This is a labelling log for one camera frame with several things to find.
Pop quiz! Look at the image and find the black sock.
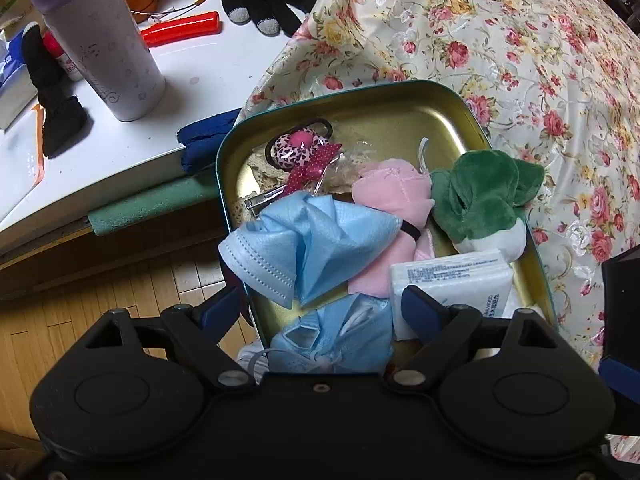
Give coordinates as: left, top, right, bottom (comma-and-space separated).
21, 22, 89, 157

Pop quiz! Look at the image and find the metal hair clip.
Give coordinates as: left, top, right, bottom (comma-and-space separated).
243, 185, 289, 219

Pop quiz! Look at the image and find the blue face mask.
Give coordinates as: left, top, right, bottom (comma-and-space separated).
269, 294, 397, 377
218, 190, 404, 310

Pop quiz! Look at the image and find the beige lace piece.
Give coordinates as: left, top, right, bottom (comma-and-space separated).
242, 151, 287, 196

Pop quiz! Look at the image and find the pink leopard hair tie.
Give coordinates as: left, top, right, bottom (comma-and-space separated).
263, 117, 344, 196

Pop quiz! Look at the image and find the small red-capped bottle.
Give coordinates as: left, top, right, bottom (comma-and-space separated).
42, 32, 85, 82

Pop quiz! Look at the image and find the gold tin tray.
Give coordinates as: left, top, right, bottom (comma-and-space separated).
215, 80, 557, 358

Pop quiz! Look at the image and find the green foam edge guard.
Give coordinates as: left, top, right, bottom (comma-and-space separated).
87, 172, 222, 239

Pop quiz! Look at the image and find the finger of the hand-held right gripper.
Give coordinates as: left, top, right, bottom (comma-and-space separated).
599, 246, 640, 397

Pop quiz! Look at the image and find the pink cloth with black band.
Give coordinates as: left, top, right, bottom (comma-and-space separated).
347, 158, 437, 299

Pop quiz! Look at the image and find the dark blue cloth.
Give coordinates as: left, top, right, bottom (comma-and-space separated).
175, 108, 244, 177

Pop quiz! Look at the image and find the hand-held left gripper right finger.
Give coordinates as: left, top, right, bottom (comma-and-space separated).
384, 284, 562, 394

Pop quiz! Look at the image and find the clear plastic wrapper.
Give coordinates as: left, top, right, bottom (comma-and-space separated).
317, 141, 373, 197

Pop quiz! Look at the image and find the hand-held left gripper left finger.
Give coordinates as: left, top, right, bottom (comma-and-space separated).
75, 280, 257, 393

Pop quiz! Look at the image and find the blue and white tissue pack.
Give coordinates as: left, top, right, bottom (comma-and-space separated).
389, 249, 517, 342

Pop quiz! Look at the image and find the lilac thermos bottle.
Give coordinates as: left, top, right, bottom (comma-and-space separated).
27, 0, 167, 122

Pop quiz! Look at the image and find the blue tissue box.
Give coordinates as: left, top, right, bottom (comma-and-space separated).
0, 29, 40, 132

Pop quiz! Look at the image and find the floral bedspread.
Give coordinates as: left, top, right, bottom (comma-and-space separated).
242, 0, 640, 461

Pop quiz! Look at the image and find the green radish plush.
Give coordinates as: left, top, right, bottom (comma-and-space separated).
429, 151, 547, 264

